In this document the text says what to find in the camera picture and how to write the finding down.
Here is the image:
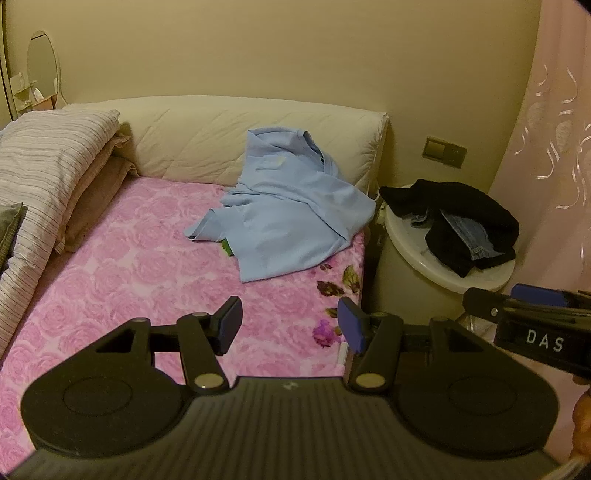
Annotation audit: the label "small white shelf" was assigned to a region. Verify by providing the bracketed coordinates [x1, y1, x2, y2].
[9, 71, 56, 114]

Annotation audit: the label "cream wardrobe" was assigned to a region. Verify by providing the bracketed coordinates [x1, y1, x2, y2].
[0, 28, 19, 127]

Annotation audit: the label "beige folded blanket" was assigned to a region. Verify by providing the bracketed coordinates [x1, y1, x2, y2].
[62, 131, 141, 254]

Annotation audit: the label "grey pillow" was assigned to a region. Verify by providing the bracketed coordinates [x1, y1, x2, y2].
[0, 202, 28, 271]

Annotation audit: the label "light blue sweatshirt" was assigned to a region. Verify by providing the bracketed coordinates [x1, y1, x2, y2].
[185, 128, 377, 283]

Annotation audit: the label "blue jeans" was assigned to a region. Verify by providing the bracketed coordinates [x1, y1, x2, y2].
[411, 210, 506, 261]

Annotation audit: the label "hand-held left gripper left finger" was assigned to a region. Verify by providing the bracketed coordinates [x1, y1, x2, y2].
[95, 295, 244, 394]

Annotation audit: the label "person's right hand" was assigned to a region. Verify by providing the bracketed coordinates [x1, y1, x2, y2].
[571, 374, 591, 462]

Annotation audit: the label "pink curtain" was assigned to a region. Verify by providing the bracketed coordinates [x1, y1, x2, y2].
[462, 0, 591, 462]

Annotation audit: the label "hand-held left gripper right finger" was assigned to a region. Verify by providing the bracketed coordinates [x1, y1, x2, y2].
[337, 298, 483, 393]

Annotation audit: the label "oval mirror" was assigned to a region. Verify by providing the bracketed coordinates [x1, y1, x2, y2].
[26, 31, 62, 109]

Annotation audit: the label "striped grey quilt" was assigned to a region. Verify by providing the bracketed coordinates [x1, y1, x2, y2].
[0, 109, 122, 356]

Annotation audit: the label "pink rose-print blanket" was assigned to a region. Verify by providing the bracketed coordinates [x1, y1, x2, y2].
[0, 175, 368, 462]

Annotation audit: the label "black garment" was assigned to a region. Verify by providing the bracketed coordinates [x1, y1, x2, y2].
[379, 179, 521, 278]

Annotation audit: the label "wall switch panel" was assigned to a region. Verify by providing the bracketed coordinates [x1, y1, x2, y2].
[423, 135, 468, 168]

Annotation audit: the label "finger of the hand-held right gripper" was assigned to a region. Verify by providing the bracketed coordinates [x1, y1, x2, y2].
[512, 284, 591, 311]
[463, 287, 591, 324]

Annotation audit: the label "white round nightstand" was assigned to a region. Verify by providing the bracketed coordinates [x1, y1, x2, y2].
[369, 185, 518, 324]

